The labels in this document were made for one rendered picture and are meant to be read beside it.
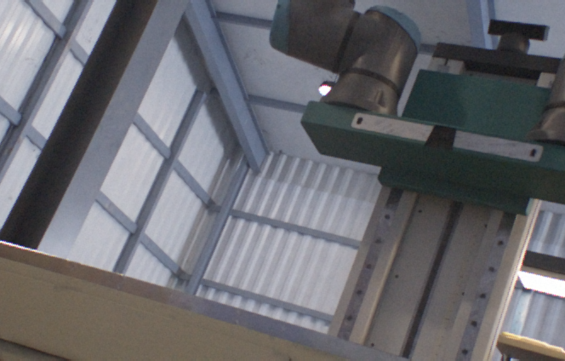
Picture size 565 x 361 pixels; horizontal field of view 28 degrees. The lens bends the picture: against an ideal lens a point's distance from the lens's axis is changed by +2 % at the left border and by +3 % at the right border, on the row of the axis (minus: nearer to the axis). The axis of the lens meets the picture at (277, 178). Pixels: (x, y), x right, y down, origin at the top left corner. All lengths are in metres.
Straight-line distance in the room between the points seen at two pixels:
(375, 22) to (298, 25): 0.18
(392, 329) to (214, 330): 1.33
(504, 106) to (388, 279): 0.47
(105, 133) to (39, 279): 5.72
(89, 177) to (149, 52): 0.92
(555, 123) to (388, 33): 0.45
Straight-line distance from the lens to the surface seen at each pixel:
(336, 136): 2.46
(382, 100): 2.46
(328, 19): 2.53
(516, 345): 4.54
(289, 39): 2.54
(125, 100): 7.10
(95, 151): 6.94
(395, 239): 2.49
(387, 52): 2.51
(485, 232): 2.46
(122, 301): 1.22
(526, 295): 4.80
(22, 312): 1.26
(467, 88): 2.59
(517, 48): 2.67
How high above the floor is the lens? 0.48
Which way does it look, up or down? 19 degrees up
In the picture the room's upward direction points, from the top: 22 degrees clockwise
